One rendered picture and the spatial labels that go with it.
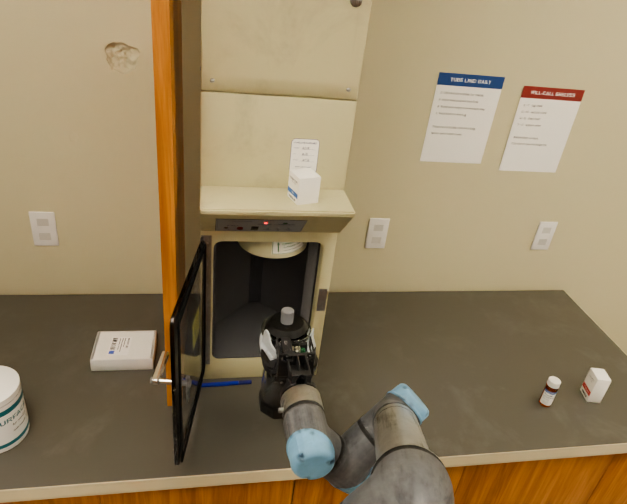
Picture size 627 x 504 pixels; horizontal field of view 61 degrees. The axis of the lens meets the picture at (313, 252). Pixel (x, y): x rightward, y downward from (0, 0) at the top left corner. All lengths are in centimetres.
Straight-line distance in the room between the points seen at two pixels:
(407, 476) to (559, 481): 118
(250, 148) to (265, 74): 16
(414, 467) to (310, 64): 78
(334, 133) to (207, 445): 78
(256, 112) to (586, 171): 128
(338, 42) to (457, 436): 99
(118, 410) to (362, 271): 92
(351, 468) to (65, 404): 79
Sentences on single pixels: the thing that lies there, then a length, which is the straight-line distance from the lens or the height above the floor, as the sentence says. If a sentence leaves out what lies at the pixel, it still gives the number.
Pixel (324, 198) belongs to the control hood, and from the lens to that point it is 117.
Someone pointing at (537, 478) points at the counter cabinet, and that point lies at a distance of 172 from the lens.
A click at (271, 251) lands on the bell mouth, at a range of 130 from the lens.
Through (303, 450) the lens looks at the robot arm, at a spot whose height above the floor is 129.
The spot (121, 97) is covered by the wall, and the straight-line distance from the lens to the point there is 159.
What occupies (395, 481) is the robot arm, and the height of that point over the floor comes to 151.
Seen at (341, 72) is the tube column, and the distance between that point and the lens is 114.
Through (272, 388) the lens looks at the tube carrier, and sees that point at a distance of 123.
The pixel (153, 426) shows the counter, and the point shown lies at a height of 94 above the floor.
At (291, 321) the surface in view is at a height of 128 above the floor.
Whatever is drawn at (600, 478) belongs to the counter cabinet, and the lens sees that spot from 186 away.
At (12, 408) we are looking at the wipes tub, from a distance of 137.
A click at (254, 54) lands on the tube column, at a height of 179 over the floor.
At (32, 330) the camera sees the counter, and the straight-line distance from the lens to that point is 175.
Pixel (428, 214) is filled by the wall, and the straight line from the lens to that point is 185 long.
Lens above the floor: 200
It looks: 30 degrees down
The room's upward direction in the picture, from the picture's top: 7 degrees clockwise
